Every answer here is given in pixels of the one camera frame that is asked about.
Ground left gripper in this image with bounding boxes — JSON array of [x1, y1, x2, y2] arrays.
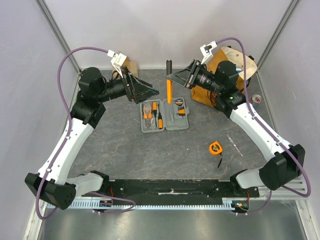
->
[[96, 66, 159, 105]]

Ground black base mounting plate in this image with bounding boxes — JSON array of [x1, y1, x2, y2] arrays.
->
[[99, 178, 260, 206]]

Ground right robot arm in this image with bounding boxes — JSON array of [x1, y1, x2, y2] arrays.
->
[[166, 60, 306, 197]]

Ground brown cardboard box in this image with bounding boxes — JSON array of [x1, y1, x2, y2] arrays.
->
[[123, 57, 139, 77]]

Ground orange screwdriver thin shaft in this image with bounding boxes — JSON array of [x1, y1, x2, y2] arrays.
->
[[152, 101, 158, 128]]

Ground yellow Trader Joe's tote bag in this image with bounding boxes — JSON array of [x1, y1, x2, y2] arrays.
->
[[191, 46, 258, 107]]

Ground grey slotted cable duct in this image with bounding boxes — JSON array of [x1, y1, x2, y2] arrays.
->
[[46, 196, 238, 210]]

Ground orange bit set holder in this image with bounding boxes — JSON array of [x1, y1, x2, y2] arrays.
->
[[177, 106, 186, 116]]

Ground orange tape measure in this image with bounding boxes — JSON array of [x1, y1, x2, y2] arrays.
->
[[209, 141, 223, 168]]

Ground grey plastic tool case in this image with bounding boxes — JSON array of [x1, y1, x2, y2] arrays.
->
[[139, 97, 190, 133]]

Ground clear voltage tester screwdriver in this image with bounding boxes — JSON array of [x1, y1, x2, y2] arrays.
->
[[226, 134, 243, 157]]

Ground blue drink can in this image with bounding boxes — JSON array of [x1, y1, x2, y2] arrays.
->
[[250, 94, 262, 105]]

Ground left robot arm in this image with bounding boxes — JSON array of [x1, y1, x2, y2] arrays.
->
[[24, 67, 159, 210]]

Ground orange handled pliers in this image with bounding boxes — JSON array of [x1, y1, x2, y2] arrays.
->
[[142, 103, 153, 129]]

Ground orange utility knife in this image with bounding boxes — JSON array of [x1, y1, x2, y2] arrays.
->
[[166, 60, 173, 104]]

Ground orange screwdriver thick shaft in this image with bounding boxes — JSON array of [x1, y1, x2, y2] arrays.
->
[[157, 103, 163, 130]]

